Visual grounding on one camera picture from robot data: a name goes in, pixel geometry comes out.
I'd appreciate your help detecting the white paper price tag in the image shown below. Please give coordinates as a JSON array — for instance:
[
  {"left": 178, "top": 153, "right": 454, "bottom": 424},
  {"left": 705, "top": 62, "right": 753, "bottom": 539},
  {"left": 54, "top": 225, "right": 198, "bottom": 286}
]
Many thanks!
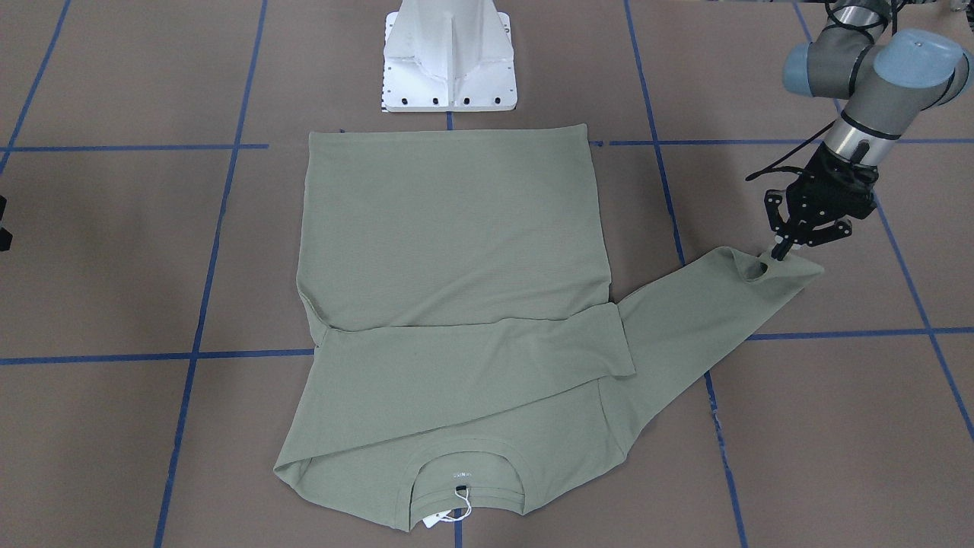
[{"left": 422, "top": 485, "right": 473, "bottom": 528}]

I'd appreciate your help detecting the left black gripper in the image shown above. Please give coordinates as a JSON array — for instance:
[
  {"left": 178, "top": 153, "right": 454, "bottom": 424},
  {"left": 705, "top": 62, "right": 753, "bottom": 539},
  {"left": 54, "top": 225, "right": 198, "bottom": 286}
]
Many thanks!
[{"left": 764, "top": 145, "right": 879, "bottom": 261}]

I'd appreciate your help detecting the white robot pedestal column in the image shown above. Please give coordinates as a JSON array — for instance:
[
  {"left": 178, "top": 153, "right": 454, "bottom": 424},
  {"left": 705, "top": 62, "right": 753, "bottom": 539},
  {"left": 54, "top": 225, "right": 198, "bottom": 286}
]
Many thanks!
[{"left": 380, "top": 1, "right": 518, "bottom": 113}]

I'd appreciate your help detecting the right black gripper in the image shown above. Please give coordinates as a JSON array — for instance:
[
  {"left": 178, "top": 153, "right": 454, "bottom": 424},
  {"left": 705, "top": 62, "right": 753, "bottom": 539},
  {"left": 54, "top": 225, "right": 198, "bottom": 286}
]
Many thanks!
[{"left": 0, "top": 196, "right": 13, "bottom": 252}]

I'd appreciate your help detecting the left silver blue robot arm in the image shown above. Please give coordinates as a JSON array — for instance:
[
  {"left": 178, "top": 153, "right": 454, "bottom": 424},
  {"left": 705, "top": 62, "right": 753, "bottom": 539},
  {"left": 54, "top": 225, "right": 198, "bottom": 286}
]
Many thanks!
[{"left": 757, "top": 1, "right": 972, "bottom": 261}]

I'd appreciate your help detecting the olive green long-sleeve shirt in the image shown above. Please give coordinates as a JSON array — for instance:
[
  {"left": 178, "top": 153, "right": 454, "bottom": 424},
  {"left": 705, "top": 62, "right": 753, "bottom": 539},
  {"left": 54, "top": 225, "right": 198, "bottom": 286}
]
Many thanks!
[{"left": 272, "top": 124, "right": 823, "bottom": 531}]

